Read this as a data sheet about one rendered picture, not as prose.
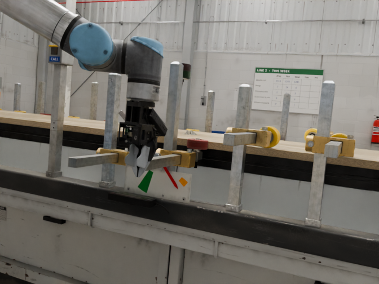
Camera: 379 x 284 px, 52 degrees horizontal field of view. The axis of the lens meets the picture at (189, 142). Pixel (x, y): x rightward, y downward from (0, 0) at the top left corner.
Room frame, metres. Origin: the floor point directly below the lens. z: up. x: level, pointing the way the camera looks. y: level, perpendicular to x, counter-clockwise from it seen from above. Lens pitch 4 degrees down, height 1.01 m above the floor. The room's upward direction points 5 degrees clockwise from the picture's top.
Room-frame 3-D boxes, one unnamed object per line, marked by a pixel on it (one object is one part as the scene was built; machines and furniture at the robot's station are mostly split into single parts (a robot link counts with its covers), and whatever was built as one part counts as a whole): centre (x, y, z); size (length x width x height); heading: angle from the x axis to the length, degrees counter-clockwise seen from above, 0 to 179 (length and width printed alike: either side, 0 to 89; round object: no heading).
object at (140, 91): (1.07, 0.14, 1.05); 0.10 x 0.09 x 0.05; 67
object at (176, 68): (1.34, 0.07, 0.94); 0.04 x 0.04 x 0.48; 67
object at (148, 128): (1.06, 0.14, 0.97); 0.09 x 0.08 x 0.12; 157
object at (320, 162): (1.15, -0.39, 0.90); 0.04 x 0.04 x 0.48; 67
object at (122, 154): (1.43, 0.28, 0.82); 0.14 x 0.06 x 0.05; 67
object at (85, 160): (1.39, 0.27, 0.82); 0.44 x 0.03 x 0.04; 157
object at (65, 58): (1.54, 0.54, 1.18); 0.07 x 0.07 x 0.08; 67
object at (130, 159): (1.07, 0.16, 0.86); 0.06 x 0.03 x 0.09; 157
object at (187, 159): (1.34, 0.04, 0.85); 0.14 x 0.06 x 0.05; 67
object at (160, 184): (1.33, 0.10, 0.75); 0.26 x 0.01 x 0.10; 67
